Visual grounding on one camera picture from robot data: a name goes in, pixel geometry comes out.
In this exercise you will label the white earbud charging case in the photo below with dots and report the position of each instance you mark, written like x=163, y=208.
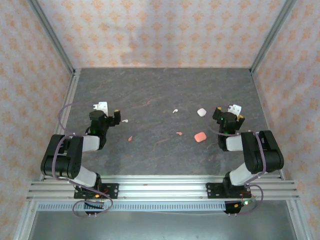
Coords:
x=201, y=112

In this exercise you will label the pink earbud charging case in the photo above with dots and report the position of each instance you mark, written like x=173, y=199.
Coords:
x=200, y=137

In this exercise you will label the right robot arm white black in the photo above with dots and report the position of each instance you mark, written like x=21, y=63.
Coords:
x=270, y=155

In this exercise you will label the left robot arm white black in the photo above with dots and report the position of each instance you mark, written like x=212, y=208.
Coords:
x=65, y=160

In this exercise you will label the small green-lit circuit board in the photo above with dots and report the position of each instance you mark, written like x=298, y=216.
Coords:
x=247, y=202

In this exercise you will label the grey metal sheet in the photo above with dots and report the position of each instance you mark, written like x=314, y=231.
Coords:
x=160, y=227

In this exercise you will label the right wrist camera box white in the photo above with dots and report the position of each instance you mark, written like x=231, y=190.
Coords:
x=235, y=108

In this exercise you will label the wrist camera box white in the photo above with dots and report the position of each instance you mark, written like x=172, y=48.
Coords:
x=235, y=108
x=102, y=106

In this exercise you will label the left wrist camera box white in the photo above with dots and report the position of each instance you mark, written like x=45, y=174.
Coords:
x=102, y=106

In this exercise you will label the aluminium table side rail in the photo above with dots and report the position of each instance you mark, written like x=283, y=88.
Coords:
x=72, y=92

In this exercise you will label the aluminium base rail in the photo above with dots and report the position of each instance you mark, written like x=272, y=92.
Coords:
x=160, y=190

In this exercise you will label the aluminium frame post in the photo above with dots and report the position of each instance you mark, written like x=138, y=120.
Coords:
x=271, y=37
x=53, y=40

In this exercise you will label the aluminium frame leg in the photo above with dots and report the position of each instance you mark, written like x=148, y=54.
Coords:
x=25, y=222
x=297, y=222

